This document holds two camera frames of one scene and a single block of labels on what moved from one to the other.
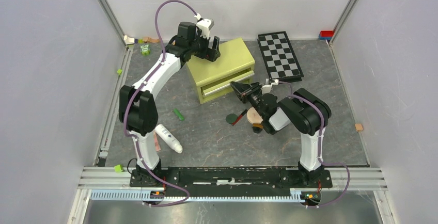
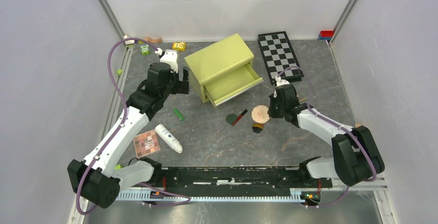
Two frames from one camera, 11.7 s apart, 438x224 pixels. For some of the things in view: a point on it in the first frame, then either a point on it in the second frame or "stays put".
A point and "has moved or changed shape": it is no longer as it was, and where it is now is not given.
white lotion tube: x=168 y=138 stays put
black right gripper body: x=255 y=96 -> x=276 y=108
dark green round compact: x=231 y=118 stays put
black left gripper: x=210 y=54 -> x=181 y=86
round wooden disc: x=253 y=116 has moved or changed shape
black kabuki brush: x=257 y=128 stays put
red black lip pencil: x=239 y=117 stays put
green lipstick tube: x=178 y=114 stays put
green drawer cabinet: x=213 y=79 stays put
